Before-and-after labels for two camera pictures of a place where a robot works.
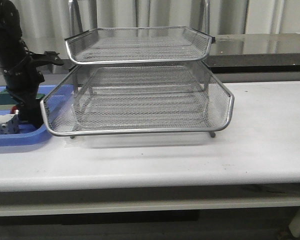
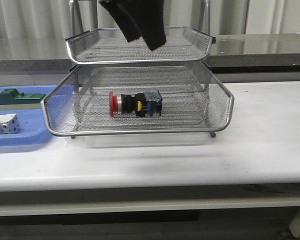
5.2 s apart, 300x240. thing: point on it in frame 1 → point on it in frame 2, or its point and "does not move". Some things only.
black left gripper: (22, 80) → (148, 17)
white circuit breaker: (4, 124) does not move
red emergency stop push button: (13, 109) → (148, 104)
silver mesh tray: (143, 97) does not move
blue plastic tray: (28, 134) does not move
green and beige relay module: (4, 100) does not move
